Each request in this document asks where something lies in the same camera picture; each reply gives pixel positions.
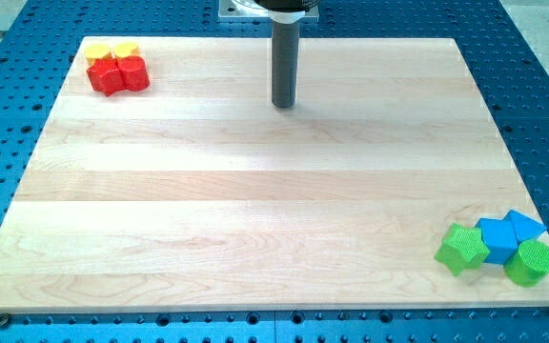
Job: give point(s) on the yellow block left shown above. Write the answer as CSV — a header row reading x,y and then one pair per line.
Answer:
x,y
97,51

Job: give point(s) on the light wooden board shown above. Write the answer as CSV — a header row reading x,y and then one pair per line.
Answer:
x,y
197,194

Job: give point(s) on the yellow block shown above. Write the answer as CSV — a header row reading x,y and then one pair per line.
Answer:
x,y
97,51
126,49

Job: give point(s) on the blue triangle block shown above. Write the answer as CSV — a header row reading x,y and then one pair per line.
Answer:
x,y
525,227

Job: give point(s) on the red star block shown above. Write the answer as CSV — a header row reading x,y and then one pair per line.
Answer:
x,y
105,76

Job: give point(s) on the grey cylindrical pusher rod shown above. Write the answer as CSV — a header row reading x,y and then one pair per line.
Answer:
x,y
285,41

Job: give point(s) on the green star block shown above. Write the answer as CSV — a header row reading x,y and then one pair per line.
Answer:
x,y
462,248

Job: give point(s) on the red cylinder block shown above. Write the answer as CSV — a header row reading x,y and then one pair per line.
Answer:
x,y
134,73

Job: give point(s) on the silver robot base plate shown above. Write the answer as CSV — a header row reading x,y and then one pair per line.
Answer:
x,y
245,9

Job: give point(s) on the green cylinder block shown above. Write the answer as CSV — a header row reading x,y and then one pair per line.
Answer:
x,y
529,264

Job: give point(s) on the yellow block right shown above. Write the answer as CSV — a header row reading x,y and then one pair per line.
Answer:
x,y
126,49

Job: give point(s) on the blue perforated table plate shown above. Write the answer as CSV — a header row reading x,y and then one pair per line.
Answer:
x,y
39,45

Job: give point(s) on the blue cube block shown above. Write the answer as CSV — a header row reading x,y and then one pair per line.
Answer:
x,y
500,238

